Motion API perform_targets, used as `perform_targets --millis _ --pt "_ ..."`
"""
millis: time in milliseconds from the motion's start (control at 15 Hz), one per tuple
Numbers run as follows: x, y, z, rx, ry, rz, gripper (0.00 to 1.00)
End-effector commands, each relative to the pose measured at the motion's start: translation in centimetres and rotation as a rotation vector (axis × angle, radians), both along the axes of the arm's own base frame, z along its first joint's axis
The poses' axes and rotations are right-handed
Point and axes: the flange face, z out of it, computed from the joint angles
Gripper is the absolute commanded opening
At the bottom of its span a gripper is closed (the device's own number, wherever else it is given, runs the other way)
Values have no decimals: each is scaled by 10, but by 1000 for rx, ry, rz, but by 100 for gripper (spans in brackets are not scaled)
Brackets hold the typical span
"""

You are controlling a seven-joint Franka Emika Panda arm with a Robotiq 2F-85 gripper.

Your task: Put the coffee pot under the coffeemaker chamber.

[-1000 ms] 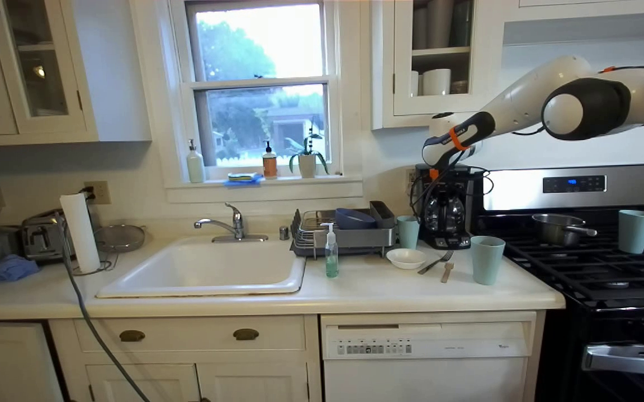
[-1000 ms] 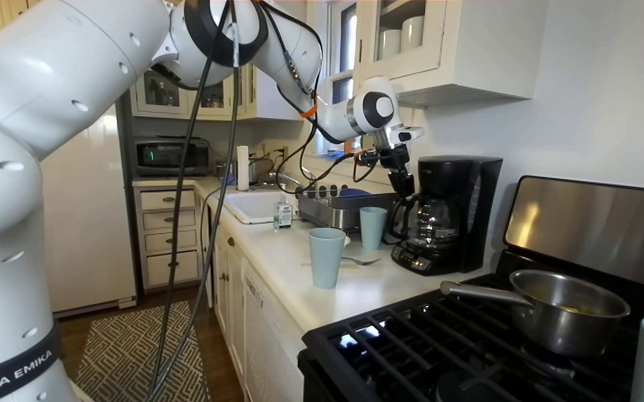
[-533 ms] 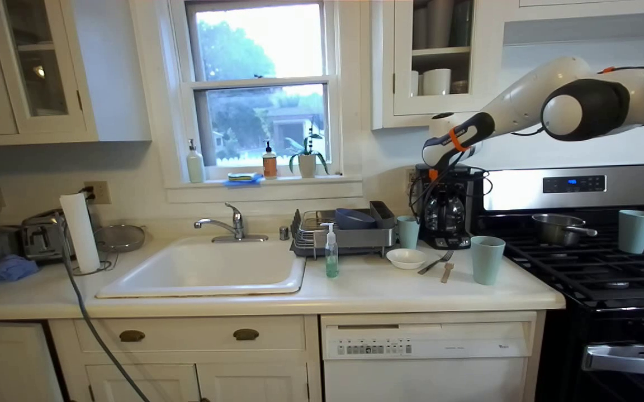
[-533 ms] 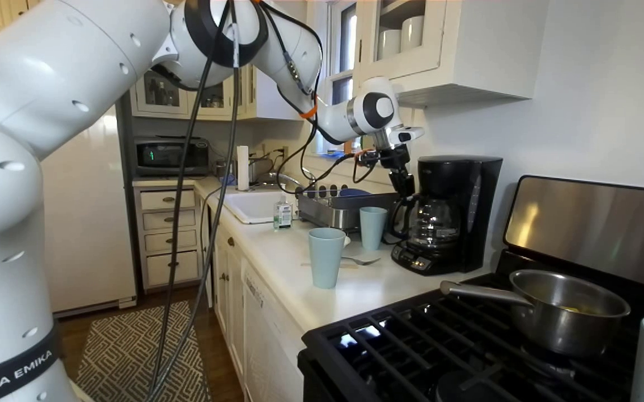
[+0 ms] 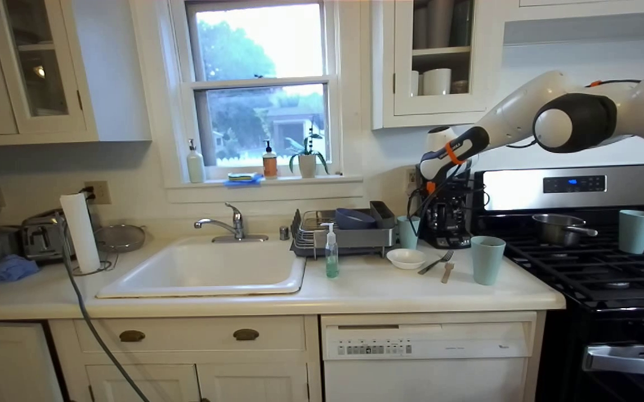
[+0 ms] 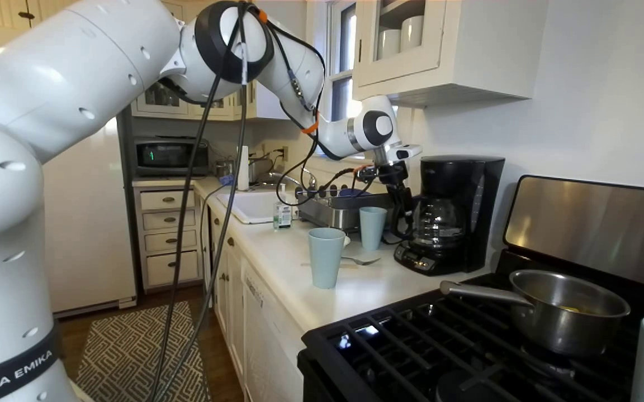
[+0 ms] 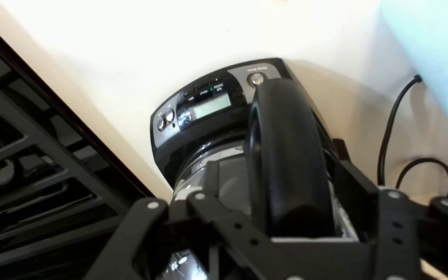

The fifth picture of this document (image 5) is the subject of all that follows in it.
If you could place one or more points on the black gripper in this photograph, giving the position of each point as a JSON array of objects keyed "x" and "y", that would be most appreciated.
[{"x": 441, "y": 191}]

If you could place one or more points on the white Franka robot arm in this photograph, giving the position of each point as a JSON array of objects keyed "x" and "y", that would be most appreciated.
[{"x": 516, "y": 111}]

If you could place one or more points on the black coffeemaker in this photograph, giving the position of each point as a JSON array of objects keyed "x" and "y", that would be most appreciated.
[{"x": 469, "y": 214}]

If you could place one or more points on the potted plant white pot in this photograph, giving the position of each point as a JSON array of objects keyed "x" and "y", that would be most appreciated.
[{"x": 308, "y": 164}]

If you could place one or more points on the glass pot lid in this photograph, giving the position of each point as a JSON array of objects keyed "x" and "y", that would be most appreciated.
[{"x": 122, "y": 237}]

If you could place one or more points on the small teal cup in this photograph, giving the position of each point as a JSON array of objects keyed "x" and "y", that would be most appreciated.
[{"x": 409, "y": 233}]

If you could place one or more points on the metal fork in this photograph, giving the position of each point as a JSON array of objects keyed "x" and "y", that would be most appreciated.
[{"x": 435, "y": 262}]

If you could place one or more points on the small white bowl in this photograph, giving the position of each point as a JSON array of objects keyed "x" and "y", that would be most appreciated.
[{"x": 405, "y": 257}]

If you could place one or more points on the blue dish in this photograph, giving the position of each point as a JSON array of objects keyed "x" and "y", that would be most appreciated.
[{"x": 357, "y": 218}]

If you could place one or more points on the green dish soap bottle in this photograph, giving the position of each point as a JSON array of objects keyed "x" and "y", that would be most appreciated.
[{"x": 331, "y": 259}]

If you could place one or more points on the steel saucepan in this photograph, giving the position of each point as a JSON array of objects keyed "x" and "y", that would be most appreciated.
[{"x": 557, "y": 229}]

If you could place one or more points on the black dish rack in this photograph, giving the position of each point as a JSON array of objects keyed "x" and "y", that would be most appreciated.
[{"x": 309, "y": 237}]

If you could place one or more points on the white mug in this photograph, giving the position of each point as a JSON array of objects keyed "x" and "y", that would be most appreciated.
[{"x": 435, "y": 80}]

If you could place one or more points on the white dishwasher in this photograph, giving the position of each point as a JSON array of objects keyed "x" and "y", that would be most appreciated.
[{"x": 426, "y": 357}]

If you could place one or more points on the white open shelf cabinet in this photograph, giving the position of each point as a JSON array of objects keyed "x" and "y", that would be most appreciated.
[{"x": 402, "y": 46}]

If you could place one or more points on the black steel gas range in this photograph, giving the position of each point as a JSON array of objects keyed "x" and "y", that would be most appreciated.
[{"x": 605, "y": 281}]

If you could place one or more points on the orange soap bottle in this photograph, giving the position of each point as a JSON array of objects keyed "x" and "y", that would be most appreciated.
[{"x": 270, "y": 164}]

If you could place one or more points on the blue sponge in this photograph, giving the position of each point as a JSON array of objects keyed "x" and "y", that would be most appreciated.
[{"x": 245, "y": 178}]

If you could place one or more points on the chrome faucet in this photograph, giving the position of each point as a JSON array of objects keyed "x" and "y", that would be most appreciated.
[{"x": 233, "y": 222}]

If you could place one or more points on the white framed window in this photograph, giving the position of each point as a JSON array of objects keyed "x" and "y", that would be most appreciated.
[{"x": 257, "y": 80}]

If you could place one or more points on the white kitchen sink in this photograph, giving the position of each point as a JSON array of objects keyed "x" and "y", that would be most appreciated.
[{"x": 212, "y": 269}]

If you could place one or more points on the white pump bottle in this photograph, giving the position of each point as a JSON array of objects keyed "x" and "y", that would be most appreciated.
[{"x": 196, "y": 168}]

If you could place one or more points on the white base cabinets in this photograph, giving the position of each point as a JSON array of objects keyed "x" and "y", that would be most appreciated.
[{"x": 188, "y": 357}]

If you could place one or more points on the white paper towel roll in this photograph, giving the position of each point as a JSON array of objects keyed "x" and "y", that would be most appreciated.
[{"x": 80, "y": 233}]

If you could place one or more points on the silver toaster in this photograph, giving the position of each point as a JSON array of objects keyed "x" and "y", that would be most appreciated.
[{"x": 43, "y": 237}]

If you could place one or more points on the white glass door cabinet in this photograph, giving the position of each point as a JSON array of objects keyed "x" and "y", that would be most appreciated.
[{"x": 38, "y": 68}]

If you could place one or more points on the blue cloth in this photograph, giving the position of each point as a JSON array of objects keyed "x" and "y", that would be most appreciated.
[{"x": 13, "y": 269}]

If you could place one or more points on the wall power outlet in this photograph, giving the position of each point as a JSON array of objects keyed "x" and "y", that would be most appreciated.
[{"x": 99, "y": 193}]

